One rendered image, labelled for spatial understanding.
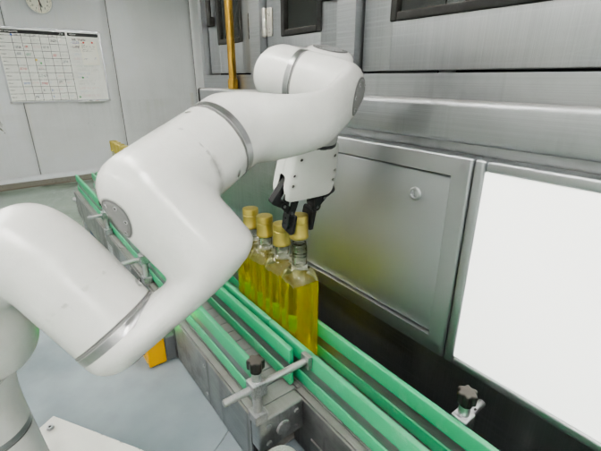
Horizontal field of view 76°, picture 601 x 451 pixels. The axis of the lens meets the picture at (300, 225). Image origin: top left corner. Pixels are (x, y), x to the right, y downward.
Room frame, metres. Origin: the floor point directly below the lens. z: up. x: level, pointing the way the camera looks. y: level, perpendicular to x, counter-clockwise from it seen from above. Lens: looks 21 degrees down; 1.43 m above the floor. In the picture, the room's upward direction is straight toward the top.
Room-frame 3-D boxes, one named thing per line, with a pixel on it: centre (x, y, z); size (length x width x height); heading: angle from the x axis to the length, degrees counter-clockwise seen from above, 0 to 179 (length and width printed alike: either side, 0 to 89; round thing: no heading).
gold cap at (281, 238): (0.70, 0.04, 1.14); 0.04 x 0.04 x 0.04
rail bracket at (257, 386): (0.51, 0.05, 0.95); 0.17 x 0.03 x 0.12; 127
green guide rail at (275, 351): (1.27, 0.55, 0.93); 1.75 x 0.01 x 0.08; 37
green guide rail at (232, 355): (1.22, 0.61, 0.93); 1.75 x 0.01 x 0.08; 37
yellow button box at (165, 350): (0.81, 0.37, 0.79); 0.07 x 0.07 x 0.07; 37
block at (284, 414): (0.52, 0.04, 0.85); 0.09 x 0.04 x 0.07; 127
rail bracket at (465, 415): (0.44, -0.25, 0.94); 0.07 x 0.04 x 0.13; 127
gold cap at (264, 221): (0.75, 0.07, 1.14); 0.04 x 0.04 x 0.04
